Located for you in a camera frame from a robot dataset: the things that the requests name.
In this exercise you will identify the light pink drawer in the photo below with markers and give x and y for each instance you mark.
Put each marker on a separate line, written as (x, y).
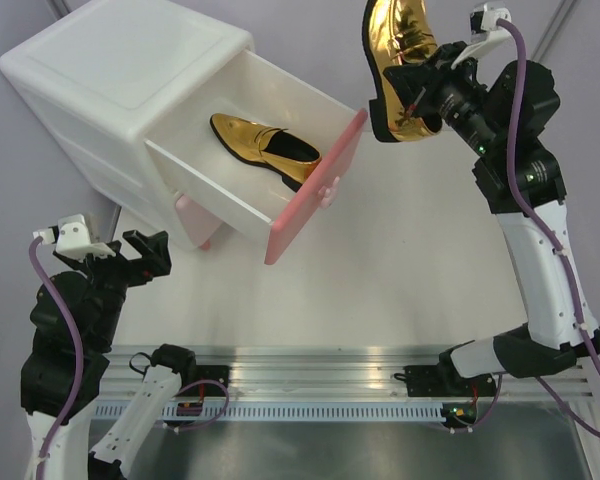
(198, 223)

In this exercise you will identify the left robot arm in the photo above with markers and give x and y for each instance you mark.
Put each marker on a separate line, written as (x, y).
(60, 384)

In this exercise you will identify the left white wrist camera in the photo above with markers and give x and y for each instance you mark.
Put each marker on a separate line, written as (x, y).
(75, 237)

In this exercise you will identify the aluminium corner frame post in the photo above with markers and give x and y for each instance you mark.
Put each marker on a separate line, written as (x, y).
(558, 20)

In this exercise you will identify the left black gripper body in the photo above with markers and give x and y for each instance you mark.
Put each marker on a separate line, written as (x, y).
(113, 276)

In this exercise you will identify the white slotted cable duct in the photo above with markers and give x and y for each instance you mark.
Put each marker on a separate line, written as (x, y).
(306, 412)

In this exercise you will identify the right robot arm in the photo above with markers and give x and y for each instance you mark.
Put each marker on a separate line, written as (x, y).
(522, 183)

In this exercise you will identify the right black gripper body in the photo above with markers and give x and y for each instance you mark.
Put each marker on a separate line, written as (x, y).
(455, 95)

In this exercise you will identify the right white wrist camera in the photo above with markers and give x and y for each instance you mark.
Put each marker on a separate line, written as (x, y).
(486, 34)

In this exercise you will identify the dark pink drawer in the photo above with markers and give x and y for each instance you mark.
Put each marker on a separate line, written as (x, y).
(251, 200)

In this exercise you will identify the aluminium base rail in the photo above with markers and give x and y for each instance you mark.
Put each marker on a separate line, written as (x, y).
(321, 374)

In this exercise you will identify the gold loafer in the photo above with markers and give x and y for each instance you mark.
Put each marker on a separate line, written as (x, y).
(267, 147)
(396, 33)

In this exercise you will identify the white plastic shoe cabinet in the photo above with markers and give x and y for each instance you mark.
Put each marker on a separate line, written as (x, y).
(102, 77)

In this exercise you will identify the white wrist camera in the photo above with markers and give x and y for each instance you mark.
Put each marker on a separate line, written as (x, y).
(75, 237)
(486, 34)

